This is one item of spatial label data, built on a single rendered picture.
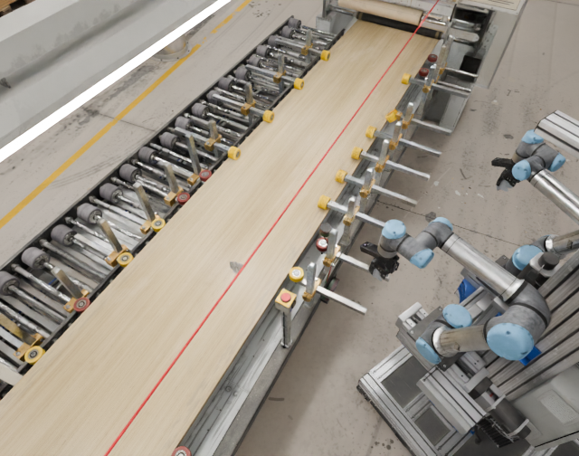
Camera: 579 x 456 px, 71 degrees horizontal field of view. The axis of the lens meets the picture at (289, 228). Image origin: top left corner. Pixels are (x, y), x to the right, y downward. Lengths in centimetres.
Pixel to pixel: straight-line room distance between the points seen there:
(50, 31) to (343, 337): 260
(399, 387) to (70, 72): 242
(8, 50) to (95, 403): 160
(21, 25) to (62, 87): 11
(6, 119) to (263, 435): 238
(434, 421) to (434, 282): 111
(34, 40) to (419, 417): 254
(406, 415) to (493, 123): 337
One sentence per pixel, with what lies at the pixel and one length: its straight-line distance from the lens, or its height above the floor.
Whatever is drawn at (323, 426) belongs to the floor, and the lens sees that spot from 285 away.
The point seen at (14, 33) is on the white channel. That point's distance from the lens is 85.
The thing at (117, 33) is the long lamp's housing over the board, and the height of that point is 238.
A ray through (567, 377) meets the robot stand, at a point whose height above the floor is 123.
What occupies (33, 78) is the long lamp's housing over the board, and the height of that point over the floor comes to 238.
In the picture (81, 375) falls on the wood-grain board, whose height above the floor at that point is 90.
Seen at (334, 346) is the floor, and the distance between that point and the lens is 300.
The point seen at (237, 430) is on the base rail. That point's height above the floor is 70.
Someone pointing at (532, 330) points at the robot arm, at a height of 165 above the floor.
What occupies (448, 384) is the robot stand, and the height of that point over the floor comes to 96.
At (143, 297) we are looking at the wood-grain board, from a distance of 226.
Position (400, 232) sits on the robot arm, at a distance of 145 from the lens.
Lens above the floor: 279
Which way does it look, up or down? 53 degrees down
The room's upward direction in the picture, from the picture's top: straight up
